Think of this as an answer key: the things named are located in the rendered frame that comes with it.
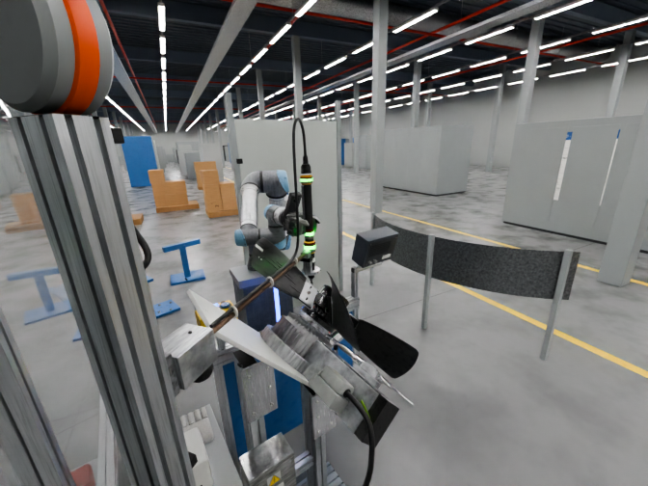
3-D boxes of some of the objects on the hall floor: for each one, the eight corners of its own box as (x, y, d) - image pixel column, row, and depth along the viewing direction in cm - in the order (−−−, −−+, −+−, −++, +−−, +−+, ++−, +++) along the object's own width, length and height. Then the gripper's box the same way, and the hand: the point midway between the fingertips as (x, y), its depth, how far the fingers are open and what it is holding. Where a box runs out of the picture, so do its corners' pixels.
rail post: (234, 485, 163) (213, 369, 139) (232, 479, 166) (211, 364, 142) (241, 480, 165) (222, 365, 141) (239, 474, 169) (220, 361, 144)
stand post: (321, 554, 134) (312, 395, 106) (310, 534, 141) (300, 381, 113) (329, 547, 137) (323, 390, 108) (318, 527, 144) (310, 375, 115)
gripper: (299, 227, 127) (328, 237, 110) (274, 231, 121) (301, 244, 104) (297, 206, 124) (327, 215, 108) (273, 211, 118) (300, 220, 102)
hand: (311, 221), depth 106 cm, fingers closed on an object, 4 cm apart
